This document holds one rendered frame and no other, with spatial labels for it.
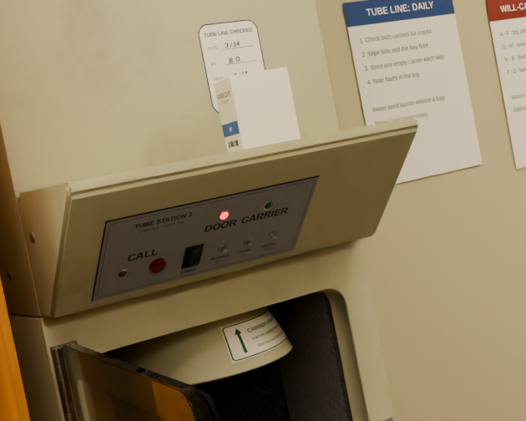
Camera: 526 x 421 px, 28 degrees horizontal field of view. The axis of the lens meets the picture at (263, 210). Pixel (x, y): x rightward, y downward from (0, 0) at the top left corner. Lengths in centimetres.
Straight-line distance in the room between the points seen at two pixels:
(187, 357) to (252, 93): 25
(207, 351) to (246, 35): 28
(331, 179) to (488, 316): 85
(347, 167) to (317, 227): 7
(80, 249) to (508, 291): 104
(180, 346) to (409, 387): 70
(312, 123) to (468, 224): 72
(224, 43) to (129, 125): 12
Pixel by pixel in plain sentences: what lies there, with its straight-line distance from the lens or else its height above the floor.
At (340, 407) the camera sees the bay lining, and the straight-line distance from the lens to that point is 103.
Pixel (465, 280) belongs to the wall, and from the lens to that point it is 165.
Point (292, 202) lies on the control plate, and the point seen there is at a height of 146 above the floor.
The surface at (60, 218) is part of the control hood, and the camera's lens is 76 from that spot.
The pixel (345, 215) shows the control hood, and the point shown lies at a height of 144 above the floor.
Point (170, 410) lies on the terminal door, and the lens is 59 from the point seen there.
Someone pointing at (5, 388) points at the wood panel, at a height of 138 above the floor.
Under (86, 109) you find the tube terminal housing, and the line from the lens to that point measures 87.
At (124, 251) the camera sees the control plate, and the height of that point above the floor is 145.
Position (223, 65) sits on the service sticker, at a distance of 93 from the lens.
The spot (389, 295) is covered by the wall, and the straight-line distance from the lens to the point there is 156.
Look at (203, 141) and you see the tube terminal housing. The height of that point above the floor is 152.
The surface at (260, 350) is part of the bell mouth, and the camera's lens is 96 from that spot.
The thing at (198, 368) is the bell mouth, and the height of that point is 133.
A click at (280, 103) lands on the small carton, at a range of 86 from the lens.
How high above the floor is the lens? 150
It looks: 3 degrees down
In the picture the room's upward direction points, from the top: 11 degrees counter-clockwise
